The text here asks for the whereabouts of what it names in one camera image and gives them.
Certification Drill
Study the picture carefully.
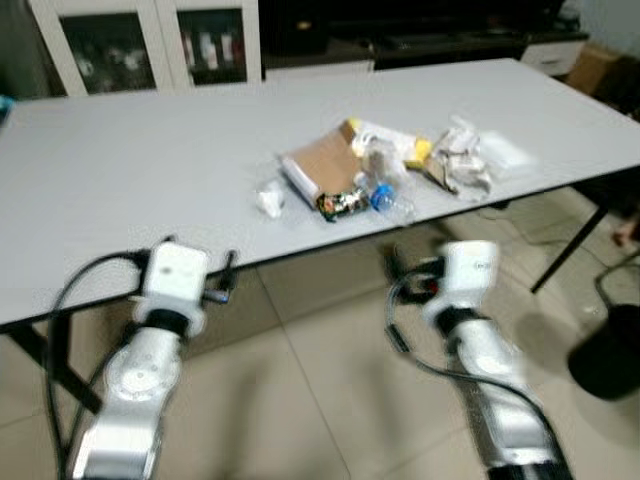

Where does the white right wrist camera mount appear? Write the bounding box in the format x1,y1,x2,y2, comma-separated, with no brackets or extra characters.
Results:
421,239,501,327

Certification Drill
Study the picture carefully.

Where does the white table with black legs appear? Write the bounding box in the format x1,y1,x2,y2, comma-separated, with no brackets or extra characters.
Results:
0,57,640,416

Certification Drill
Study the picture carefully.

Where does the clear bottle with blue cap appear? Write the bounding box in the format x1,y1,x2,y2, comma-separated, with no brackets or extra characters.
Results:
358,140,417,223

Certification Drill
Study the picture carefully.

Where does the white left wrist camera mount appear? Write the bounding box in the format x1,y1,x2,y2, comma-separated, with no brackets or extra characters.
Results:
133,241,212,337

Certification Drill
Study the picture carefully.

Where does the white glass door cabinet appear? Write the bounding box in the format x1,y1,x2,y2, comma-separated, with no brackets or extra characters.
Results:
28,0,264,98

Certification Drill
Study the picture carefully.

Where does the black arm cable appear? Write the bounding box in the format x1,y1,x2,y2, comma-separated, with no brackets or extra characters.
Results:
45,250,151,480
385,285,546,426

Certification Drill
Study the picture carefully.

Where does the brown cardboard box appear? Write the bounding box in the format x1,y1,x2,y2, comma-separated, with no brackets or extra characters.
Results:
280,124,367,203

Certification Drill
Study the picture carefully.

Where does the dark green snack wrapper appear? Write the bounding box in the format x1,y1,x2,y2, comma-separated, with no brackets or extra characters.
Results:
316,189,374,224

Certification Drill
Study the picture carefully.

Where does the yellow and white package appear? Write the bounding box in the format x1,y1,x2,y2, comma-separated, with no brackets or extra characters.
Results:
340,117,434,169

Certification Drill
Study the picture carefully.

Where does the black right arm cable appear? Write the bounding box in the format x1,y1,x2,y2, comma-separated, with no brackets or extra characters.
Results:
385,285,546,426

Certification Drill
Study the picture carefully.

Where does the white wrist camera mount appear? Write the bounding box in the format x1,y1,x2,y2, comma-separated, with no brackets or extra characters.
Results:
421,239,501,327
133,241,212,337

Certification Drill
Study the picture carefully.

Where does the black television console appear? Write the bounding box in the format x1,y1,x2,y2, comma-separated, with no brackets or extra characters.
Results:
258,0,583,73

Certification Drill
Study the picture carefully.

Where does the white drawer unit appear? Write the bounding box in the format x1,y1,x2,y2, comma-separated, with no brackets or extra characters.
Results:
520,40,590,79

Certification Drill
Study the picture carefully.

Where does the crumpled white plastic bag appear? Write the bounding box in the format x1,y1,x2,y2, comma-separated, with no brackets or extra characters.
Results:
424,116,497,202

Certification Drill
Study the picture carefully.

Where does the crumpled white tissue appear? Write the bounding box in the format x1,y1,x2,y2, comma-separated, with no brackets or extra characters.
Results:
254,179,289,220

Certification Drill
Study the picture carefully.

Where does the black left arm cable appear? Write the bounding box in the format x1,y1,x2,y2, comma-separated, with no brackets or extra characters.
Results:
45,250,151,480

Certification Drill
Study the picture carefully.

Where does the black rubbish bin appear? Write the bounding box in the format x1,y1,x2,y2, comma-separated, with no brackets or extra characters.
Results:
567,303,640,402

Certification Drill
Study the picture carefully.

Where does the brown carton on floor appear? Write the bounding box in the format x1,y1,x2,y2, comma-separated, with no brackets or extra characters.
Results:
564,44,629,98

